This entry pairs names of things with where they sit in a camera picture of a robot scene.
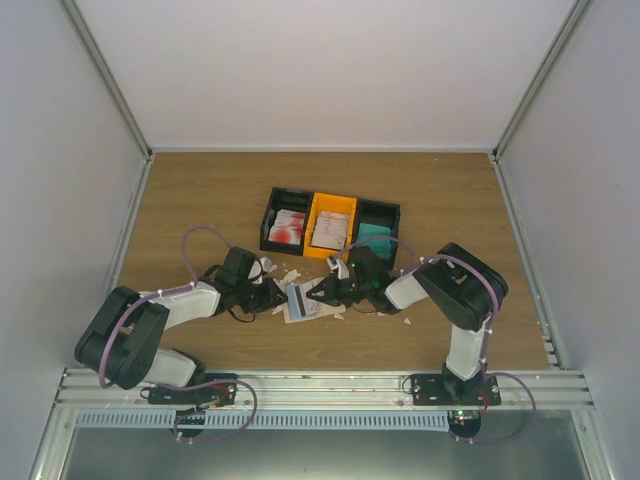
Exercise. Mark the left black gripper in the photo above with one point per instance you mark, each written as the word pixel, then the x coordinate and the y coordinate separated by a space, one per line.
pixel 270 299

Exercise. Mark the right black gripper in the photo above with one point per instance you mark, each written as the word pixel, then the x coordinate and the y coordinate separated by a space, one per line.
pixel 325 285

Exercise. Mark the white patterned credit card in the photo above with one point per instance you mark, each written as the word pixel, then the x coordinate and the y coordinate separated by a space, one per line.
pixel 305 302

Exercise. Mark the black bin with red cards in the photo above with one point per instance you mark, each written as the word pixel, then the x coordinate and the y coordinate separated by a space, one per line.
pixel 288 199

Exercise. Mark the black bin with teal cards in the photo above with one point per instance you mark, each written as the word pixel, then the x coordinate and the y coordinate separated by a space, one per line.
pixel 379 220

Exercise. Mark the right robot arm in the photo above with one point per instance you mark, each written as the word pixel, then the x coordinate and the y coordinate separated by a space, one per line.
pixel 467 291

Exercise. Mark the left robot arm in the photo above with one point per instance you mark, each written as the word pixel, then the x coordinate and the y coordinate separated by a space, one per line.
pixel 122 342

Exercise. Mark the white patterned card stack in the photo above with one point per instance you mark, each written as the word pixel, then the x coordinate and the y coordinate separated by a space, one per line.
pixel 330 230

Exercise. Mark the red white card stack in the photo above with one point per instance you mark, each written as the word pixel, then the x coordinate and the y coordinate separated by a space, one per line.
pixel 287 228

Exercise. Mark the teal card stack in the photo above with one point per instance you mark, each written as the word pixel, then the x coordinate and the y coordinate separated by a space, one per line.
pixel 377 238

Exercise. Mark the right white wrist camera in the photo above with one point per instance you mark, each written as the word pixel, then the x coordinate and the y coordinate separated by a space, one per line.
pixel 338 267

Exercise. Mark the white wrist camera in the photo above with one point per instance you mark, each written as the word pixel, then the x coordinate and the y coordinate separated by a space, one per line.
pixel 260 268
pixel 338 267

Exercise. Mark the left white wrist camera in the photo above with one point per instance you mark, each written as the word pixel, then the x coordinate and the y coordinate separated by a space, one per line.
pixel 260 268

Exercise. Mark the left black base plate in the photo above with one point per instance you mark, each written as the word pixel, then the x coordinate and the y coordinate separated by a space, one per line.
pixel 211 389

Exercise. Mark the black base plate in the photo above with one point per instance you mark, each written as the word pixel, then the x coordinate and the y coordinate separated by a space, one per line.
pixel 211 389
pixel 429 389

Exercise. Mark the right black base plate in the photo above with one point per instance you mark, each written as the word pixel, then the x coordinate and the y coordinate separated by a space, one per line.
pixel 429 389

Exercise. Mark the grey slotted cable duct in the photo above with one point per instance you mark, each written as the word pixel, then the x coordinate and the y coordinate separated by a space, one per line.
pixel 282 420

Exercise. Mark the aluminium front rail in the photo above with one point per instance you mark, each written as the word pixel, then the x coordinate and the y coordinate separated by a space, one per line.
pixel 333 390

